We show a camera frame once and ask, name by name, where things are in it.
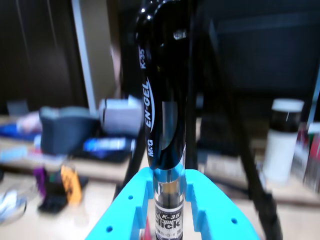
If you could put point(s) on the clear plastic bag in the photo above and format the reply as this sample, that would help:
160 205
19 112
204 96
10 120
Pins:
10 202

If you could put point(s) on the orange card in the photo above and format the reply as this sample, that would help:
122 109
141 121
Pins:
71 185

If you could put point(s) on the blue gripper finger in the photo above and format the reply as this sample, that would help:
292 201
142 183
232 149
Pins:
220 217
117 215

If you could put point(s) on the dark blue storage box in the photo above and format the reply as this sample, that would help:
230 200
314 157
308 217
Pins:
65 135

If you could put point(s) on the black grip pen with barcode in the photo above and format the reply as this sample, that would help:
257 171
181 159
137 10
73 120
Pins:
165 100

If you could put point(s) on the blue packet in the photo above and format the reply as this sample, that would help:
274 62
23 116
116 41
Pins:
107 145

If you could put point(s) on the white and black tumbler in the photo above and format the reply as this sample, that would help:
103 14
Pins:
280 155

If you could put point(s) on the purple small object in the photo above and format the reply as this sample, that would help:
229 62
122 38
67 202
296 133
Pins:
41 180

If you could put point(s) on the red and green boxes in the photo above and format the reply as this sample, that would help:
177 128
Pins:
307 155

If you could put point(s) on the grey box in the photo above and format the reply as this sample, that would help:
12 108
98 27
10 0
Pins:
120 117

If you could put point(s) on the black keypad device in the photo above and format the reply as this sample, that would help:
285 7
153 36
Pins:
52 203

